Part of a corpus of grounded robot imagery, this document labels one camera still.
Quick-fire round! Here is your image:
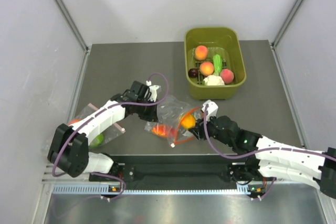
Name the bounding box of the olive green plastic basin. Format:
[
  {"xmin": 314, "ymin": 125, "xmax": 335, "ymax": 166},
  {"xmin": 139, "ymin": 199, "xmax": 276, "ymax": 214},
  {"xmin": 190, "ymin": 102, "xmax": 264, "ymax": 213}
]
[{"xmin": 184, "ymin": 27, "xmax": 246, "ymax": 100}]

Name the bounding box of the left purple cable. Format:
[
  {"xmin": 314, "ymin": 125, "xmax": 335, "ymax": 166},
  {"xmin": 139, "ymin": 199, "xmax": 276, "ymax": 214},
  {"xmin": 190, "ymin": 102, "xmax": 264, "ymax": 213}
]
[{"xmin": 52, "ymin": 72, "xmax": 170, "ymax": 201}]

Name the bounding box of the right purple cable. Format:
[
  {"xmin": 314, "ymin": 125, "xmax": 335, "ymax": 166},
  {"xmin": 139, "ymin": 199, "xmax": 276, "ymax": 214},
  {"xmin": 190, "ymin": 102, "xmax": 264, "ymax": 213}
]
[{"xmin": 203, "ymin": 103, "xmax": 336, "ymax": 201}]

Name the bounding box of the clear zip bag red seal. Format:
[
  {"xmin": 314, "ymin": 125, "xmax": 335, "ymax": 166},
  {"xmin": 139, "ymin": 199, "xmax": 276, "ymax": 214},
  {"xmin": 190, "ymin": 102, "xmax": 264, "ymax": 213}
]
[{"xmin": 144, "ymin": 95, "xmax": 203, "ymax": 148}]

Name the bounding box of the fake orange yellow mango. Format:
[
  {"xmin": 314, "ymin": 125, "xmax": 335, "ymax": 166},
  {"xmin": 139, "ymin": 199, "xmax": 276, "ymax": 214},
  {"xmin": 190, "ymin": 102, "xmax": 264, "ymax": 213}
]
[{"xmin": 180, "ymin": 114, "xmax": 196, "ymax": 130}]

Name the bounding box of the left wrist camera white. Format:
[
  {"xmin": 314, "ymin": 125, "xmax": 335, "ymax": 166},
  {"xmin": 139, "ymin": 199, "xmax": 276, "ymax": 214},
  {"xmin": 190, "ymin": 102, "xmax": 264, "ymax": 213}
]
[{"xmin": 145, "ymin": 80, "xmax": 161, "ymax": 103}]

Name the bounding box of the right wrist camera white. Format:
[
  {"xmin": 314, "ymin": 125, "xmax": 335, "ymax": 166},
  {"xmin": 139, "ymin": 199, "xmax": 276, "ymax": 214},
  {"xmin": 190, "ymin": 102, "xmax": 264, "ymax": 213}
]
[{"xmin": 201, "ymin": 100, "xmax": 218, "ymax": 122}]

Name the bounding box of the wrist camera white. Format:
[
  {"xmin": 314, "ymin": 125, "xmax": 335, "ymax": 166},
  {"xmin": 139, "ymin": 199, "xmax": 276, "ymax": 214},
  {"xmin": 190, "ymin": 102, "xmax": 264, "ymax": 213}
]
[
  {"xmin": 201, "ymin": 100, "xmax": 218, "ymax": 122},
  {"xmin": 145, "ymin": 80, "xmax": 161, "ymax": 103}
]

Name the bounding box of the purple cable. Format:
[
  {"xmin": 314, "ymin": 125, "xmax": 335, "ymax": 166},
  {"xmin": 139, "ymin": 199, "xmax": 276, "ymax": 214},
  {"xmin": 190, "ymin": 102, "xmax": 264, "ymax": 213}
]
[
  {"xmin": 203, "ymin": 103, "xmax": 336, "ymax": 201},
  {"xmin": 52, "ymin": 72, "xmax": 170, "ymax": 201}
]

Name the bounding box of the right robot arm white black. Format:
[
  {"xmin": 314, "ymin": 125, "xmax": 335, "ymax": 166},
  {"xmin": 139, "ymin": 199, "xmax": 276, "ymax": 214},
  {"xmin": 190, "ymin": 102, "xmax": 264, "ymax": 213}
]
[{"xmin": 185, "ymin": 116, "xmax": 335, "ymax": 198}]

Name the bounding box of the fake green fruit in bag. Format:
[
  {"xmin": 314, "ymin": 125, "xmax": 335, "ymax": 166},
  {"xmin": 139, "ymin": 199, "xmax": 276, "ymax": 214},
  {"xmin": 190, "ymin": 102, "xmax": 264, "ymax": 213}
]
[{"xmin": 89, "ymin": 133, "xmax": 104, "ymax": 148}]

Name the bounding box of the dark fake plum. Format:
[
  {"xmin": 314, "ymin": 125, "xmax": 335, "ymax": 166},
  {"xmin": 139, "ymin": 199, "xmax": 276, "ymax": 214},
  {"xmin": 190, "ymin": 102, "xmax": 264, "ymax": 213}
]
[{"xmin": 188, "ymin": 68, "xmax": 199, "ymax": 78}]

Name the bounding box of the fake peach middle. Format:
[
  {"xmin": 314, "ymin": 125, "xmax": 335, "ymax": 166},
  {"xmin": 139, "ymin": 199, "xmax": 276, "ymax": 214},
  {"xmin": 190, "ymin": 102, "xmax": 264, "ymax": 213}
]
[{"xmin": 199, "ymin": 61, "xmax": 214, "ymax": 77}]

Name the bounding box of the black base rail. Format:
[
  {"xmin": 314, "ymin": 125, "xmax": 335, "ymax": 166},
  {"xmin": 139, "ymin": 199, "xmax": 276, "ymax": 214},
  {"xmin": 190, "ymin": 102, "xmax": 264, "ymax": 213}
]
[{"xmin": 89, "ymin": 153, "xmax": 266, "ymax": 190}]

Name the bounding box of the grey slotted cable duct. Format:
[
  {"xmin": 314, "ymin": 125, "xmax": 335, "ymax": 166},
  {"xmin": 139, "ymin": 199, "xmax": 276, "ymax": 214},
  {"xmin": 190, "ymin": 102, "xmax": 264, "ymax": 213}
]
[{"xmin": 52, "ymin": 184, "xmax": 266, "ymax": 196}]

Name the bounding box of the fake peach pink right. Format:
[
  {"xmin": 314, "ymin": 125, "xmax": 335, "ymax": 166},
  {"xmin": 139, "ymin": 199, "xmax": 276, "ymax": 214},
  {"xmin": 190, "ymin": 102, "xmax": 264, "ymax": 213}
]
[{"xmin": 220, "ymin": 69, "xmax": 234, "ymax": 84}]

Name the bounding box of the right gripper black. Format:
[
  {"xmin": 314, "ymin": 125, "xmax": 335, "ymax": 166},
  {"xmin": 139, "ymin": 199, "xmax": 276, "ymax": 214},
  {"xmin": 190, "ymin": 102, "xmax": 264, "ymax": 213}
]
[{"xmin": 190, "ymin": 112, "xmax": 234, "ymax": 147}]

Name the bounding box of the fake green cucumber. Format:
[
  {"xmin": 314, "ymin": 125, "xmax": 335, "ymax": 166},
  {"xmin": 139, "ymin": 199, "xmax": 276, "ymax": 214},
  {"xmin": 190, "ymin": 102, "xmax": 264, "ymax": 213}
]
[{"xmin": 213, "ymin": 54, "xmax": 223, "ymax": 76}]

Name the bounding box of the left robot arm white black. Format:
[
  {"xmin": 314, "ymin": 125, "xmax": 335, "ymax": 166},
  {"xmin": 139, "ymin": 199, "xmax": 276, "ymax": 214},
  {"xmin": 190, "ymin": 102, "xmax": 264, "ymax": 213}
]
[{"xmin": 47, "ymin": 81, "xmax": 161, "ymax": 180}]

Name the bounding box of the fake peach back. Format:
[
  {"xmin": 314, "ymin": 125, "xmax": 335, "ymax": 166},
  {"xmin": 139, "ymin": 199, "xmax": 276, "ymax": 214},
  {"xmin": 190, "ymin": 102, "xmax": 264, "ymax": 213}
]
[{"xmin": 194, "ymin": 45, "xmax": 208, "ymax": 61}]

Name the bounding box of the fake orange fruit in bag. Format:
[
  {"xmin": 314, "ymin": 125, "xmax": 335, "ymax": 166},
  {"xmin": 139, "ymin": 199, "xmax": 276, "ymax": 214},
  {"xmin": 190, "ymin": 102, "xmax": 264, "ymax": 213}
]
[{"xmin": 69, "ymin": 119, "xmax": 80, "ymax": 125}]

